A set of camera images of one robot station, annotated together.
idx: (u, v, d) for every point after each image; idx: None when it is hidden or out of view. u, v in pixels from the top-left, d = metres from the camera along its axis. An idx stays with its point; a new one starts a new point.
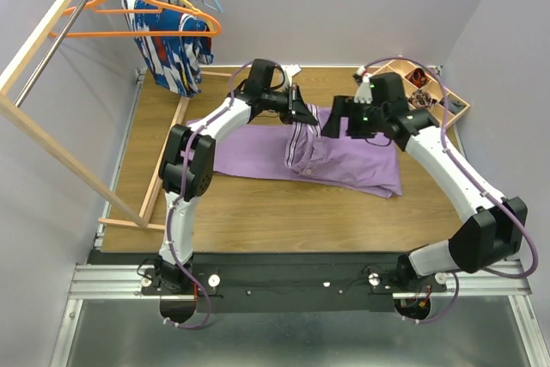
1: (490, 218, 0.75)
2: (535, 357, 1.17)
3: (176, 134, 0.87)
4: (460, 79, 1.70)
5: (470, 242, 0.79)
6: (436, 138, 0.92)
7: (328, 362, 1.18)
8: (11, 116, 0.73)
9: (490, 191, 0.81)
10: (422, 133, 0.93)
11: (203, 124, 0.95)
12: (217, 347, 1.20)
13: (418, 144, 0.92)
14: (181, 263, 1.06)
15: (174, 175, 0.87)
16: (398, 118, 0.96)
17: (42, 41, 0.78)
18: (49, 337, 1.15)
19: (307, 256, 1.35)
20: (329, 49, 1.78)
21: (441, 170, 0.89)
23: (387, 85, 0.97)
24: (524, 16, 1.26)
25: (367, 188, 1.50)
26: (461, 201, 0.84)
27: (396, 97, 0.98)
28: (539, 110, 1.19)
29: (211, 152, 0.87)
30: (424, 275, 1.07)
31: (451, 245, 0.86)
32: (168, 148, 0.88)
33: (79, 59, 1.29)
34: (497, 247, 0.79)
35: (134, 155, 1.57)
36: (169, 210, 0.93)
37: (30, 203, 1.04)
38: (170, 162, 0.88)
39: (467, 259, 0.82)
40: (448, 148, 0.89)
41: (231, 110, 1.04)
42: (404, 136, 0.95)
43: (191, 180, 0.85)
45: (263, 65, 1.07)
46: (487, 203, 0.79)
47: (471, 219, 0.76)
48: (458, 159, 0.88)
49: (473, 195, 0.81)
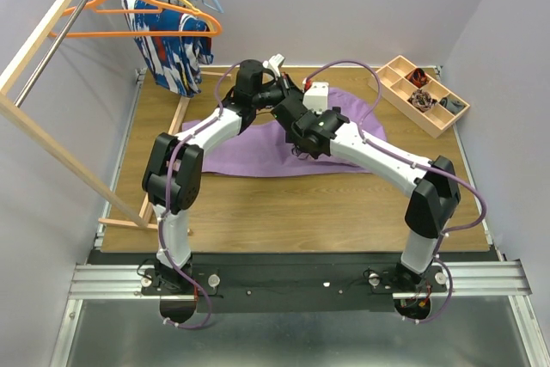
1: (428, 184, 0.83)
2: (535, 357, 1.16)
3: (161, 143, 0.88)
4: (460, 78, 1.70)
5: (424, 214, 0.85)
6: (352, 133, 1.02)
7: (327, 362, 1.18)
8: (11, 117, 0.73)
9: (418, 162, 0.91)
10: (338, 134, 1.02)
11: (191, 133, 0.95)
12: (217, 348, 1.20)
13: (339, 145, 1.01)
14: (179, 267, 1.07)
15: (156, 187, 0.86)
16: (311, 128, 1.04)
17: (42, 40, 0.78)
18: (50, 337, 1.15)
19: (306, 256, 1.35)
20: (330, 49, 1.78)
21: (369, 159, 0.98)
23: (286, 112, 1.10)
24: (524, 16, 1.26)
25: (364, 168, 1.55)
26: (399, 180, 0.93)
27: (300, 114, 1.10)
28: (539, 110, 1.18)
29: (199, 162, 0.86)
30: (422, 271, 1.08)
31: (410, 225, 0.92)
32: (152, 157, 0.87)
33: (78, 59, 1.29)
34: (444, 204, 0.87)
35: (134, 155, 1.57)
36: (160, 222, 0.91)
37: (30, 204, 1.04)
38: (155, 173, 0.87)
39: (429, 230, 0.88)
40: (366, 137, 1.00)
41: (222, 120, 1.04)
42: (324, 143, 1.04)
43: (176, 192, 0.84)
45: (248, 75, 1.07)
46: (420, 173, 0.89)
47: (414, 194, 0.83)
48: (378, 143, 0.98)
49: (406, 171, 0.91)
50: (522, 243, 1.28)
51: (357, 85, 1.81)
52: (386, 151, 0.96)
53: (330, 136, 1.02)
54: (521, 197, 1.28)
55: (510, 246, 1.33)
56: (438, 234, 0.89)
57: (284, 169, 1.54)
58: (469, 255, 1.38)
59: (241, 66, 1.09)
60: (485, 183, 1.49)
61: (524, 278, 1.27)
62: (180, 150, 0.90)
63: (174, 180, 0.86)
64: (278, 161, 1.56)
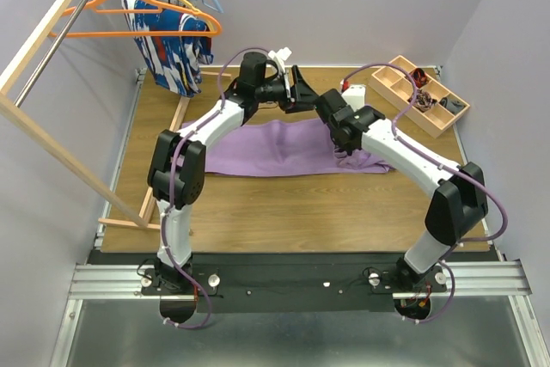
1: (452, 186, 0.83)
2: (535, 357, 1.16)
3: (165, 140, 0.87)
4: (460, 78, 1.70)
5: (443, 216, 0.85)
6: (385, 129, 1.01)
7: (327, 362, 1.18)
8: (11, 116, 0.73)
9: (445, 163, 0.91)
10: (371, 129, 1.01)
11: (192, 130, 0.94)
12: (217, 348, 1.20)
13: (369, 138, 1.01)
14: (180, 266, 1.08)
15: (161, 183, 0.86)
16: (347, 120, 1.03)
17: (42, 40, 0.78)
18: (50, 337, 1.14)
19: (307, 256, 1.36)
20: (330, 49, 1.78)
21: (399, 157, 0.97)
23: (326, 102, 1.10)
24: (524, 16, 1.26)
25: (367, 167, 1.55)
26: (423, 178, 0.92)
27: (339, 107, 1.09)
28: (538, 110, 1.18)
29: (202, 159, 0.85)
30: (424, 271, 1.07)
31: (427, 225, 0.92)
32: (155, 154, 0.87)
33: (78, 59, 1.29)
34: (467, 213, 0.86)
35: (134, 155, 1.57)
36: (163, 217, 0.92)
37: (29, 203, 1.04)
38: (159, 169, 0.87)
39: (446, 232, 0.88)
40: (398, 135, 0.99)
41: (223, 114, 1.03)
42: (357, 136, 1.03)
43: (180, 189, 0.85)
45: (253, 64, 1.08)
46: (446, 174, 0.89)
47: (436, 193, 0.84)
48: (410, 142, 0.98)
49: (433, 170, 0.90)
50: (521, 243, 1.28)
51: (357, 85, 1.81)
52: (415, 150, 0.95)
53: (363, 130, 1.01)
54: (521, 197, 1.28)
55: (510, 246, 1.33)
56: (455, 241, 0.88)
57: (286, 168, 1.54)
58: (469, 255, 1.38)
59: (246, 57, 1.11)
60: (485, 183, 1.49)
61: (524, 278, 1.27)
62: (184, 147, 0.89)
63: (178, 176, 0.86)
64: (278, 160, 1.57)
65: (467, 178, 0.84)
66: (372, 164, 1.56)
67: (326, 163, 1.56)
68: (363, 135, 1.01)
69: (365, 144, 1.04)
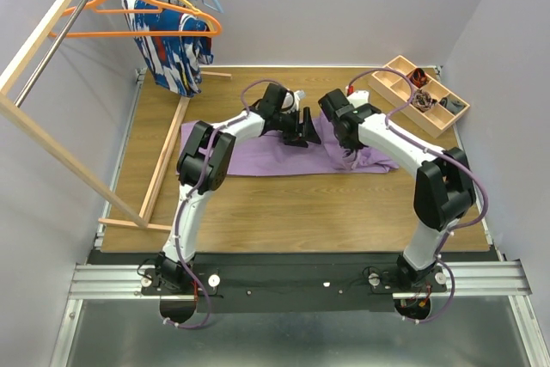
1: (433, 167, 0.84)
2: (535, 357, 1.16)
3: (198, 130, 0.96)
4: (460, 78, 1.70)
5: (426, 197, 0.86)
6: (379, 120, 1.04)
7: (327, 362, 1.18)
8: (11, 116, 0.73)
9: (430, 147, 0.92)
10: (367, 120, 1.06)
11: (224, 125, 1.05)
12: (217, 348, 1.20)
13: (363, 130, 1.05)
14: (184, 264, 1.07)
15: (190, 168, 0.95)
16: (346, 115, 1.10)
17: (42, 40, 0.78)
18: (50, 338, 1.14)
19: (307, 256, 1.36)
20: (330, 49, 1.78)
21: (389, 144, 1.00)
23: (329, 101, 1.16)
24: (524, 16, 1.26)
25: (367, 168, 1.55)
26: (410, 163, 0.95)
27: (342, 106, 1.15)
28: (538, 110, 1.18)
29: (230, 149, 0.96)
30: (421, 268, 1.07)
31: (418, 212, 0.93)
32: (189, 142, 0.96)
33: (78, 59, 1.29)
34: (453, 198, 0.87)
35: (134, 155, 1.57)
36: (183, 201, 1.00)
37: (29, 203, 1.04)
38: (190, 155, 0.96)
39: (431, 216, 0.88)
40: (389, 124, 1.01)
41: (248, 119, 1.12)
42: (355, 129, 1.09)
43: (208, 174, 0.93)
45: (278, 88, 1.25)
46: (430, 157, 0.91)
47: (418, 175, 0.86)
48: (400, 131, 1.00)
49: (417, 154, 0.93)
50: (521, 243, 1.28)
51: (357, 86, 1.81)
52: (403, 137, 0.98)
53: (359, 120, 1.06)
54: (520, 198, 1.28)
55: (510, 246, 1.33)
56: (443, 225, 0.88)
57: (285, 168, 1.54)
58: (468, 255, 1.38)
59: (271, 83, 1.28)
60: (484, 183, 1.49)
61: (524, 278, 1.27)
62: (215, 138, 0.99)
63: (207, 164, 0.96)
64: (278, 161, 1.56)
65: (449, 160, 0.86)
66: (371, 165, 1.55)
67: (324, 163, 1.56)
68: (360, 125, 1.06)
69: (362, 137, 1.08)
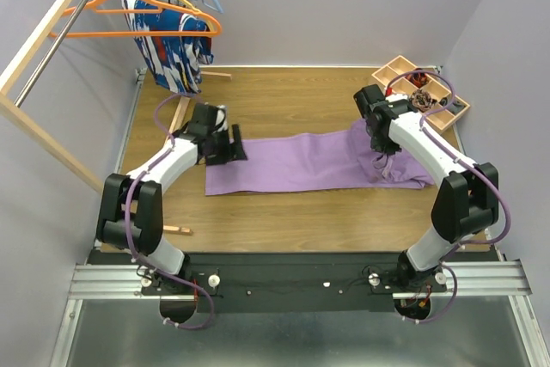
1: (461, 178, 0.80)
2: (535, 357, 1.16)
3: (113, 186, 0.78)
4: (460, 78, 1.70)
5: (446, 206, 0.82)
6: (413, 120, 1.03)
7: (327, 362, 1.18)
8: (11, 116, 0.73)
9: (461, 157, 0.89)
10: (400, 117, 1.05)
11: (144, 170, 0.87)
12: (217, 348, 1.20)
13: (395, 125, 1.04)
14: (174, 274, 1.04)
15: (115, 234, 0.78)
16: (380, 106, 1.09)
17: (42, 41, 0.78)
18: (49, 338, 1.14)
19: (305, 255, 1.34)
20: (329, 48, 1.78)
21: (418, 145, 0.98)
23: (365, 94, 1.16)
24: (524, 16, 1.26)
25: (402, 182, 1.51)
26: (436, 169, 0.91)
27: (376, 100, 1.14)
28: (538, 110, 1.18)
29: (157, 200, 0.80)
30: (421, 269, 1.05)
31: (433, 221, 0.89)
32: (104, 204, 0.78)
33: (78, 59, 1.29)
34: (473, 213, 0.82)
35: (133, 155, 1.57)
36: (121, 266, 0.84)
37: (29, 203, 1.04)
38: (109, 219, 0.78)
39: (447, 227, 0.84)
40: (424, 126, 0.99)
41: (175, 151, 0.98)
42: (387, 122, 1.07)
43: (137, 237, 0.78)
45: (204, 105, 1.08)
46: (459, 168, 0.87)
47: (443, 182, 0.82)
48: (432, 135, 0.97)
49: (447, 162, 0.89)
50: (521, 242, 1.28)
51: (357, 85, 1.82)
52: (438, 144, 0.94)
53: (392, 117, 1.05)
54: (520, 198, 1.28)
55: (510, 246, 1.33)
56: (455, 238, 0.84)
57: (316, 181, 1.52)
58: (471, 256, 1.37)
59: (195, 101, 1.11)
60: None
61: (524, 278, 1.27)
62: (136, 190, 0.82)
63: (132, 223, 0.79)
64: (308, 175, 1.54)
65: (478, 174, 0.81)
66: (407, 180, 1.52)
67: (355, 176, 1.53)
68: (393, 120, 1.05)
69: (390, 130, 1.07)
